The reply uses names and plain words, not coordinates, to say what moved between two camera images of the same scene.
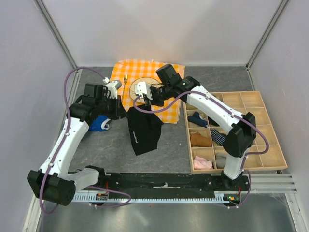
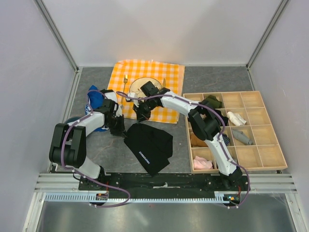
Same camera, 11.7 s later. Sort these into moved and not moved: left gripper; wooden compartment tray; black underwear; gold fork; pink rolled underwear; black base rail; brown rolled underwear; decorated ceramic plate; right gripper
Moved: right gripper; black underwear; left gripper
Not moved: wooden compartment tray; gold fork; pink rolled underwear; decorated ceramic plate; brown rolled underwear; black base rail
